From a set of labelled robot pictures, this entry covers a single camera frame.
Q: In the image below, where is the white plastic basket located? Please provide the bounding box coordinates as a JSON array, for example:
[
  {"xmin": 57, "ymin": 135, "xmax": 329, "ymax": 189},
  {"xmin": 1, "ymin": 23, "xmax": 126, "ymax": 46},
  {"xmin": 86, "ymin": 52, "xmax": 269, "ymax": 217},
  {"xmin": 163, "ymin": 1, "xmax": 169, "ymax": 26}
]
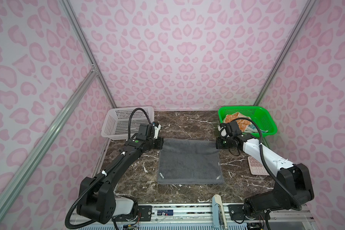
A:
[{"xmin": 101, "ymin": 107, "xmax": 148, "ymax": 140}]

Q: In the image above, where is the pink white calculator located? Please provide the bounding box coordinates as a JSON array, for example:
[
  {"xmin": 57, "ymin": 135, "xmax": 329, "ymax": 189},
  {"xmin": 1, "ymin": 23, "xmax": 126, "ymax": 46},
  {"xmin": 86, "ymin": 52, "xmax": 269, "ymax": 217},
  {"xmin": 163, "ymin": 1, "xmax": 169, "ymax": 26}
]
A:
[{"xmin": 247, "ymin": 156, "xmax": 269, "ymax": 176}]

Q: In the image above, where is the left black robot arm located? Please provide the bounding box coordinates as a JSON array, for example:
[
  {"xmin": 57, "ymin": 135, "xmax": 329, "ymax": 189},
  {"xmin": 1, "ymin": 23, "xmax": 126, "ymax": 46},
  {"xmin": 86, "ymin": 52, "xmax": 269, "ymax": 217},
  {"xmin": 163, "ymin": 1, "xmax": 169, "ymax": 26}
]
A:
[{"xmin": 70, "ymin": 122, "xmax": 163, "ymax": 224}]

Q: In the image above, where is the beige clamp handle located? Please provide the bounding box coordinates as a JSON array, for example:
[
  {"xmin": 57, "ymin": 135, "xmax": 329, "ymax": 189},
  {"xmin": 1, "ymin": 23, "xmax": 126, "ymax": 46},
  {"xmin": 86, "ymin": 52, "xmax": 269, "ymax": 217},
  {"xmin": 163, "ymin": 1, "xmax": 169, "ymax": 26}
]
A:
[{"xmin": 211, "ymin": 194, "xmax": 228, "ymax": 230}]

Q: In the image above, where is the corner aluminium post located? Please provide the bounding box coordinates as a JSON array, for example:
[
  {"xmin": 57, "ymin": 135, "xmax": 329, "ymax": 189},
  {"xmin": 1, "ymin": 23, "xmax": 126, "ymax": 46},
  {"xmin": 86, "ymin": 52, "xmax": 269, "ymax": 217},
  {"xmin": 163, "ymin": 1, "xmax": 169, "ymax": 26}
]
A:
[
  {"xmin": 253, "ymin": 0, "xmax": 319, "ymax": 106},
  {"xmin": 59, "ymin": 0, "xmax": 117, "ymax": 108}
]

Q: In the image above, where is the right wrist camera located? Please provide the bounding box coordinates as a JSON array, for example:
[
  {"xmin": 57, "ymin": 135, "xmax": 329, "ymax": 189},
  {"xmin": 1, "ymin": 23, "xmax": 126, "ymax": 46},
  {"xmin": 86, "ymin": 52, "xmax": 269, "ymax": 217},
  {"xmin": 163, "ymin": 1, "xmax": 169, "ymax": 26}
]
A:
[{"xmin": 218, "ymin": 123, "xmax": 228, "ymax": 138}]

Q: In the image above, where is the grey towel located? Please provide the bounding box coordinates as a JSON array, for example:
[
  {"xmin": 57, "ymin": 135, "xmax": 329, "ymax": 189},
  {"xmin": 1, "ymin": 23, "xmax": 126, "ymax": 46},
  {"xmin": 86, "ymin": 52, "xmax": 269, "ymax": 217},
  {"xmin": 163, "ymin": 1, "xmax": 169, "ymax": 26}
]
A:
[{"xmin": 157, "ymin": 139, "xmax": 224, "ymax": 185}]

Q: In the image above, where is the right corner aluminium post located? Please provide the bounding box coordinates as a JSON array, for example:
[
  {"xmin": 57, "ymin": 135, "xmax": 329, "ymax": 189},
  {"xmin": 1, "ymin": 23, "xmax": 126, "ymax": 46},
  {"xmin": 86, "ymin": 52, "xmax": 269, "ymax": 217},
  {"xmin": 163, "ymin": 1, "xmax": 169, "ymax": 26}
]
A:
[{"xmin": 253, "ymin": 0, "xmax": 319, "ymax": 106}]

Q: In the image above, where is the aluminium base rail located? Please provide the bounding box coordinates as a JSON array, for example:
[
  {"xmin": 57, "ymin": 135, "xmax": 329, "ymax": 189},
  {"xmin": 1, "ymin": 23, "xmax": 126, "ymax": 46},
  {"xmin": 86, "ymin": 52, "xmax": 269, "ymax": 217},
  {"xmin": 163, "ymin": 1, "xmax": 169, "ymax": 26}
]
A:
[{"xmin": 64, "ymin": 202, "xmax": 317, "ymax": 230}]

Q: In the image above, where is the orange patterned towel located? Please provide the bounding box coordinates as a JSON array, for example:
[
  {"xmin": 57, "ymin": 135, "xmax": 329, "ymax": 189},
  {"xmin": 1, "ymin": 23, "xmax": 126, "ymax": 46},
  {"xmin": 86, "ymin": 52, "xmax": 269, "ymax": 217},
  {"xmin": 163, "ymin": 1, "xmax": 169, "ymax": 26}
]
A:
[{"xmin": 223, "ymin": 112, "xmax": 253, "ymax": 133}]

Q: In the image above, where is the blue label sticker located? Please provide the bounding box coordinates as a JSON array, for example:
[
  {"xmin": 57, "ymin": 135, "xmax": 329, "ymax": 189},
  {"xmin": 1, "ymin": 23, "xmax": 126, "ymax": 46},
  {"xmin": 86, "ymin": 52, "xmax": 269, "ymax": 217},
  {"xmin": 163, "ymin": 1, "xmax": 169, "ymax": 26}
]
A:
[{"xmin": 157, "ymin": 209, "xmax": 173, "ymax": 216}]

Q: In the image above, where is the green plastic basket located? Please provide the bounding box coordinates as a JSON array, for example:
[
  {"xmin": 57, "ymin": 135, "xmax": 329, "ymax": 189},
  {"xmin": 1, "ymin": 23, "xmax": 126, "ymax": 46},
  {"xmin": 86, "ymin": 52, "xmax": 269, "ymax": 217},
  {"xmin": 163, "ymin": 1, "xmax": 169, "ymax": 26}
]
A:
[{"xmin": 218, "ymin": 105, "xmax": 278, "ymax": 137}]

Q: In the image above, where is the teal patterned towel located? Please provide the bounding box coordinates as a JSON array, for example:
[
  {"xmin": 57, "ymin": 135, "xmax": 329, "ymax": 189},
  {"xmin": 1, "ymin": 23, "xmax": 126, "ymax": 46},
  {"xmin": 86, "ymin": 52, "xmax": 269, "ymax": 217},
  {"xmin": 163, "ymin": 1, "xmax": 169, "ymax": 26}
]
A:
[{"xmin": 245, "ymin": 124, "xmax": 268, "ymax": 133}]

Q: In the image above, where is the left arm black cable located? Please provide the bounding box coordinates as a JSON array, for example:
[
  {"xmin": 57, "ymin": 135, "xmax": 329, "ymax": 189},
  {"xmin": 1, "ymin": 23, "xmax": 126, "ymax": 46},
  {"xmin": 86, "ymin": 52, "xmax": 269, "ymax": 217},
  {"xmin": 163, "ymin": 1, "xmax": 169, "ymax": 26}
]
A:
[{"xmin": 64, "ymin": 107, "xmax": 153, "ymax": 230}]

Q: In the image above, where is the left corner aluminium post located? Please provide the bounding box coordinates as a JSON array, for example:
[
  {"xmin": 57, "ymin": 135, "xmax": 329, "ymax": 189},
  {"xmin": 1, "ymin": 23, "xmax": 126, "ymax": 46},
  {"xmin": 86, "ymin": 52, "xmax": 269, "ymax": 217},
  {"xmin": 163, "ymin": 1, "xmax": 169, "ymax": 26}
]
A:
[{"xmin": 59, "ymin": 0, "xmax": 117, "ymax": 108}]

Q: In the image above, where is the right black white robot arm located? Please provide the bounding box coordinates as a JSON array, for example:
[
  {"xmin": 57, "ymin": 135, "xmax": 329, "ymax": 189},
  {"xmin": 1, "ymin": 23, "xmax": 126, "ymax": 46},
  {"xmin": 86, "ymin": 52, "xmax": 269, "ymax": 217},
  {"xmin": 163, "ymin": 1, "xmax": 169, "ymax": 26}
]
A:
[{"xmin": 216, "ymin": 119, "xmax": 314, "ymax": 219}]

